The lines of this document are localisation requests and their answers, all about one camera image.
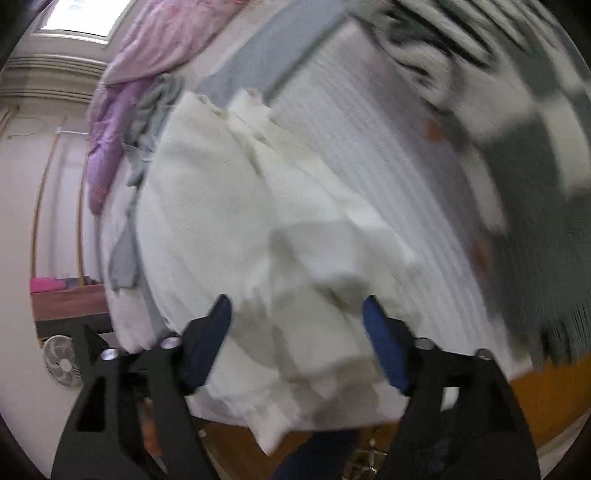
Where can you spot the white curtain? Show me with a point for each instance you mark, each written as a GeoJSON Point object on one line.
{"type": "Point", "coordinates": [50, 77]}

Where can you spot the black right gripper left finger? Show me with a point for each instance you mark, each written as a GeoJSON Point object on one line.
{"type": "Point", "coordinates": [131, 419]}

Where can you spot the window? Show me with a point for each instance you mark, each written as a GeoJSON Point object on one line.
{"type": "Point", "coordinates": [84, 18]}

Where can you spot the purple floral quilt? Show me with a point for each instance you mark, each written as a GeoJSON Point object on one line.
{"type": "Point", "coordinates": [164, 36]}

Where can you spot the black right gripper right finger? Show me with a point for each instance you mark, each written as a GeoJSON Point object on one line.
{"type": "Point", "coordinates": [462, 420]}

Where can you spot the dark wooden desk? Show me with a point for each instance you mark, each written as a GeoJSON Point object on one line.
{"type": "Point", "coordinates": [60, 312]}

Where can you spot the black white patterned blanket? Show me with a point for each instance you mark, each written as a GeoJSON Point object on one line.
{"type": "Point", "coordinates": [511, 93]}

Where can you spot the grey hoodie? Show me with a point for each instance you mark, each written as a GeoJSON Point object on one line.
{"type": "Point", "coordinates": [139, 142]}

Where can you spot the white standing fan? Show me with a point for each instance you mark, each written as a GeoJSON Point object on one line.
{"type": "Point", "coordinates": [60, 362]}

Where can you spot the white floral bed sheet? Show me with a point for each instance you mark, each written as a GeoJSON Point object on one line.
{"type": "Point", "coordinates": [326, 85]}

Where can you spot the white knit sweater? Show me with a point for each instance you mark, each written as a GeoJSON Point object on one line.
{"type": "Point", "coordinates": [233, 205]}

